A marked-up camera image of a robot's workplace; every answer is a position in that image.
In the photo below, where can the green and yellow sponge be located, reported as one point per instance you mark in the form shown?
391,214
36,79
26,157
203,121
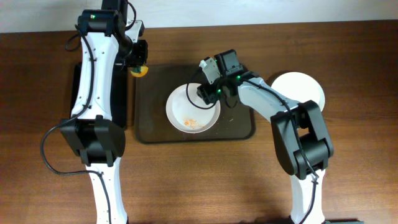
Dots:
139,71

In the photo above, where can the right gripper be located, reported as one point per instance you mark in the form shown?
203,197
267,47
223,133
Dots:
206,94

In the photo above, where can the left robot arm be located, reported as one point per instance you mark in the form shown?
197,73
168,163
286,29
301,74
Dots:
112,49

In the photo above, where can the pale blue-white plate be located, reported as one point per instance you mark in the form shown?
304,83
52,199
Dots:
300,87

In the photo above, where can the black rectangular tray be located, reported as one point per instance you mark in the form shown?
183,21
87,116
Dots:
118,97

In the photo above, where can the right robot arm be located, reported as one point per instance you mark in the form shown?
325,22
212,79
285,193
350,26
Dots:
302,142

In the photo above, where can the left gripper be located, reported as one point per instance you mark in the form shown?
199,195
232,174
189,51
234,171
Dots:
138,58

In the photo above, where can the brown serving tray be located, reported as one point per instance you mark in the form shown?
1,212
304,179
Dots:
151,125

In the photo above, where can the white bowl plate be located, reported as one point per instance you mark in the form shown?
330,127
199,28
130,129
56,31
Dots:
186,117

